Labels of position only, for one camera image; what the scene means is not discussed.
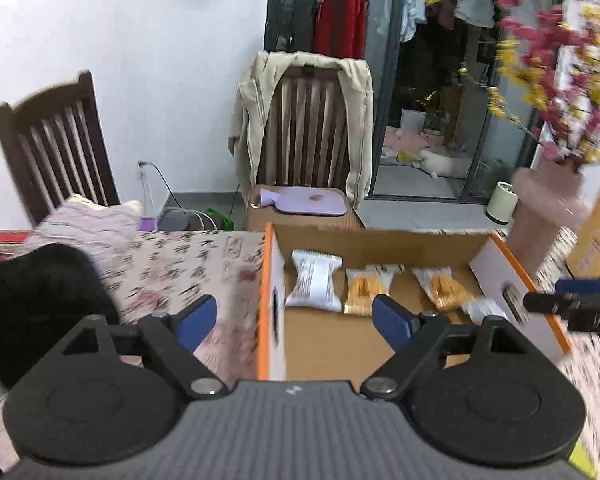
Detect pink and yellow flowers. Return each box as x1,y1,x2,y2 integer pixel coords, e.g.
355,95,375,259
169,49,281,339
410,0,600,167

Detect dark wooden chair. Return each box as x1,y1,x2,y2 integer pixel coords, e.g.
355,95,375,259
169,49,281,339
0,71,122,227
256,52,355,196

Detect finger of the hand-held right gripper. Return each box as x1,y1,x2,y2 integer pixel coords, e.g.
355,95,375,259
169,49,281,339
523,290,600,314
554,275,600,295

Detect gold snack packet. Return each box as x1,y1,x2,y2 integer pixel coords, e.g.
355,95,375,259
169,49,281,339
411,266,477,312
344,264,405,317

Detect pink striped cushion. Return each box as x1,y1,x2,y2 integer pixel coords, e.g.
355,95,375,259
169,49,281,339
27,195,144,262

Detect white cup on floor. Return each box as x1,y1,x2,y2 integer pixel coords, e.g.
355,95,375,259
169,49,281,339
484,181,520,225

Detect black cable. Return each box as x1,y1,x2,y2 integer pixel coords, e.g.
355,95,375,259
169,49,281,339
137,160,181,211

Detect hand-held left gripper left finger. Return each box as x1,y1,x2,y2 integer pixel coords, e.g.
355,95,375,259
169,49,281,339
55,294,229,402

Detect wooden chair with beige jacket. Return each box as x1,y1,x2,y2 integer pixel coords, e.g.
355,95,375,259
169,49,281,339
227,51,375,210

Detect black cloth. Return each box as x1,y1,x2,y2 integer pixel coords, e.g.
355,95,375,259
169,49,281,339
0,237,122,387

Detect red striped cloth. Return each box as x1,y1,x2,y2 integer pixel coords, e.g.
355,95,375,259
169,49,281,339
0,230,37,262

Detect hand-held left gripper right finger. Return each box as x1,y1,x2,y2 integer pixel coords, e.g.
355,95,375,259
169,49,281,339
360,294,533,403

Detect grey round device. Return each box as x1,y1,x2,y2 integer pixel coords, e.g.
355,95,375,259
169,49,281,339
156,207,216,232

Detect red hanging garment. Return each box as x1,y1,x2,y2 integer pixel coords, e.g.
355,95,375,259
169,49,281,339
312,0,369,59

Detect purple hot water bottle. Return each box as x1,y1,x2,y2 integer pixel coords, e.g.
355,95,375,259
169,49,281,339
250,187,347,217

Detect green bag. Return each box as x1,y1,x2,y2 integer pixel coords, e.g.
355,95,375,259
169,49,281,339
205,207,234,232

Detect white plush toy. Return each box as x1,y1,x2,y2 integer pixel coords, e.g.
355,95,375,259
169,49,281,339
411,149,469,180

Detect small white snack packet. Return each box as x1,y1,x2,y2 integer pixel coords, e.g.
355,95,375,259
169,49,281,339
466,298,509,325

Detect sliding glass door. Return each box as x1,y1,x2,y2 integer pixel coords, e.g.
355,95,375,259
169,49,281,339
264,0,548,206

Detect pink vase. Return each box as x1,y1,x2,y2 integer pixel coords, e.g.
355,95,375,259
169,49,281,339
506,159,589,282

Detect orange cardboard box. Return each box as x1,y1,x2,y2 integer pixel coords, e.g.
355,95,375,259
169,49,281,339
256,222,573,382

